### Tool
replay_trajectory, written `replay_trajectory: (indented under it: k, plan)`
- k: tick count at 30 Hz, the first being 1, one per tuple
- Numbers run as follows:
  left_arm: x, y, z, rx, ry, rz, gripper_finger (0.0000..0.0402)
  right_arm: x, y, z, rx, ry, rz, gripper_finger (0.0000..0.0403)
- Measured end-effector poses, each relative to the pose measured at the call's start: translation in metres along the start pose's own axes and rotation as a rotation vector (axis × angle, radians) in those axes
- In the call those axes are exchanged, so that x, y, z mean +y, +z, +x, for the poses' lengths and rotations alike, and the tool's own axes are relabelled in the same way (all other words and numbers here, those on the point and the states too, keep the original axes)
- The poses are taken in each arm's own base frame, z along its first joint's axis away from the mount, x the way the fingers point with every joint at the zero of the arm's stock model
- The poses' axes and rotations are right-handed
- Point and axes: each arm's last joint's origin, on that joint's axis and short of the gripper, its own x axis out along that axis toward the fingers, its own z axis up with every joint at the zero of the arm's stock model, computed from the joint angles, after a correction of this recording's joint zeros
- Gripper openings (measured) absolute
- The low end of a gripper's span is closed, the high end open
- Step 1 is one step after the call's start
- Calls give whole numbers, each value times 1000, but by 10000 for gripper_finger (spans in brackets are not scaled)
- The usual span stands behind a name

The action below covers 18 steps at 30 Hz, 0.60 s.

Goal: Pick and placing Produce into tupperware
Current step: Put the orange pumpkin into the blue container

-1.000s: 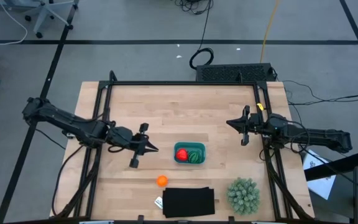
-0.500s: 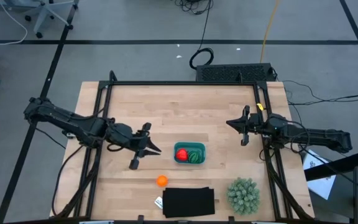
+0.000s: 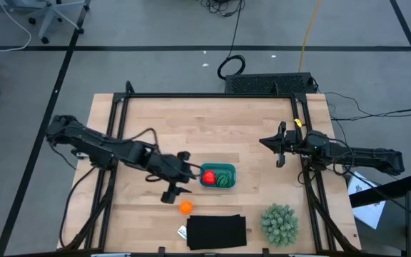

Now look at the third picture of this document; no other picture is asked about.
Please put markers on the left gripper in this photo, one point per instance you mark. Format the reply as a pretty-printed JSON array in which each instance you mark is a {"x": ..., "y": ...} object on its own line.
[{"x": 166, "y": 166}]

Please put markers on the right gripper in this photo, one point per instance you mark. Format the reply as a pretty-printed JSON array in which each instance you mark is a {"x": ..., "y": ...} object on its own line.
[{"x": 293, "y": 142}]

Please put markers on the red toy bell pepper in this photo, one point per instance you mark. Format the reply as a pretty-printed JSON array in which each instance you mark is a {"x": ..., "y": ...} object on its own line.
[{"x": 208, "y": 177}]

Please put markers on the teal plastic tub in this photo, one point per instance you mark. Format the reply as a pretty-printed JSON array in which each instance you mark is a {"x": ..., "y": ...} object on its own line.
[{"x": 218, "y": 166}]

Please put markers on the green toy watermelon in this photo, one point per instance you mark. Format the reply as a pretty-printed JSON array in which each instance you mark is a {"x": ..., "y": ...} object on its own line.
[{"x": 223, "y": 180}]

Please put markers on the orange toy pumpkin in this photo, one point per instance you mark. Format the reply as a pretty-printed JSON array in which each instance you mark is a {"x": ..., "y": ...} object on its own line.
[{"x": 186, "y": 207}]

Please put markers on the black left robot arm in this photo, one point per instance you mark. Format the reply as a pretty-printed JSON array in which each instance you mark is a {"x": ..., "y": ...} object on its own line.
[{"x": 95, "y": 144}]

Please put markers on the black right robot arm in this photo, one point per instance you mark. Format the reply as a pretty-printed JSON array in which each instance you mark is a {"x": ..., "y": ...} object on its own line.
[{"x": 362, "y": 157}]

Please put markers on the yellow tag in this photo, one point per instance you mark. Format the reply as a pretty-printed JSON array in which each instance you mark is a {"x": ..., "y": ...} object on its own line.
[{"x": 298, "y": 123}]

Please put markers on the white handwritten label card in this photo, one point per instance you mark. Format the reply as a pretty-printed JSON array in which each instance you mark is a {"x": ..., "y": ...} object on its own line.
[{"x": 182, "y": 232}]

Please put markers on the black cloth napkin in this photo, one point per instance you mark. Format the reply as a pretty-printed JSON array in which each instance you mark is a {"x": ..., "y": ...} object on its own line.
[{"x": 216, "y": 232}]

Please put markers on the green artificial plant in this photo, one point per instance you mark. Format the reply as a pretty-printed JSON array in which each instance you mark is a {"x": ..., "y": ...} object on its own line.
[{"x": 279, "y": 225}]

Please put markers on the white printed paper sheet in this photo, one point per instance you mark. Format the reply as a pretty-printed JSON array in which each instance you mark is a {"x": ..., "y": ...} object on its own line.
[{"x": 369, "y": 210}]

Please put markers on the black metal beam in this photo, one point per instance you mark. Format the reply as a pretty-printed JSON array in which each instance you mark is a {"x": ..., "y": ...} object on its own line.
[{"x": 387, "y": 191}]

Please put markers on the white office chair base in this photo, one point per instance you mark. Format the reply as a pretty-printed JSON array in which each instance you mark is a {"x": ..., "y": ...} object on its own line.
[{"x": 52, "y": 10}]

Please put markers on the black aluminium table frame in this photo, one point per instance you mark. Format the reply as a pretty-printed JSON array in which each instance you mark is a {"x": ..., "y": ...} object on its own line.
[{"x": 209, "y": 95}]

